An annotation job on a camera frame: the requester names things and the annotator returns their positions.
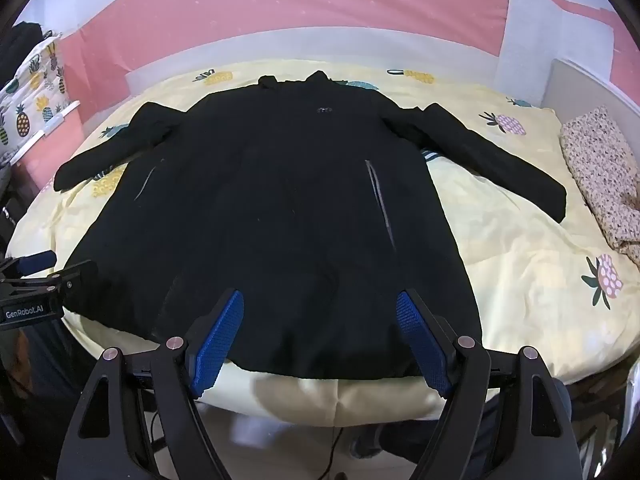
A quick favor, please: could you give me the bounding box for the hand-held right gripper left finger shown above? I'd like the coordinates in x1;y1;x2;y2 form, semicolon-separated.
59;287;246;480

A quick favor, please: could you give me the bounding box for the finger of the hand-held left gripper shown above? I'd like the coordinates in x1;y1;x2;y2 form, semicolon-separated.
0;250;58;281
0;259;99;307

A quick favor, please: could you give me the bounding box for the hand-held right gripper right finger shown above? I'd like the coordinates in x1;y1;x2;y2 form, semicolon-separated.
395;287;583;480

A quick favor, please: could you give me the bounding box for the black jacket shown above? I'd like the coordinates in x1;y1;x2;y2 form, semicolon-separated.
53;71;568;381

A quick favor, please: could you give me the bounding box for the yellow pineapple print blanket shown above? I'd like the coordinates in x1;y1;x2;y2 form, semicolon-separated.
7;57;640;428

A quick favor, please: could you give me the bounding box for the white pineapple print cloth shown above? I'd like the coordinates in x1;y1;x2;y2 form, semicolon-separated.
0;32;81;171

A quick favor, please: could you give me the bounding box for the dark cloth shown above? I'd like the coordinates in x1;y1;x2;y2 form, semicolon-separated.
0;21;46;91

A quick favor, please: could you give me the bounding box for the floral pillow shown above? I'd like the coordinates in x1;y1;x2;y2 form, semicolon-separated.
559;105;640;266

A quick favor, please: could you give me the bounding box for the white bed side board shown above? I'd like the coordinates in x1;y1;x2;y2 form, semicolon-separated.
125;32;501;98

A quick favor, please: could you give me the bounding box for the white headboard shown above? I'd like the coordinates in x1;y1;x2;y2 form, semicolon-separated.
547;57;640;161

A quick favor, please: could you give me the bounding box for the black cable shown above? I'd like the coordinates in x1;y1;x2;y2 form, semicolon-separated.
322;425;348;480

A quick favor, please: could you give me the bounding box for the pink starred wall cloth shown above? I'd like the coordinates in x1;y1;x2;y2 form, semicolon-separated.
60;0;511;136

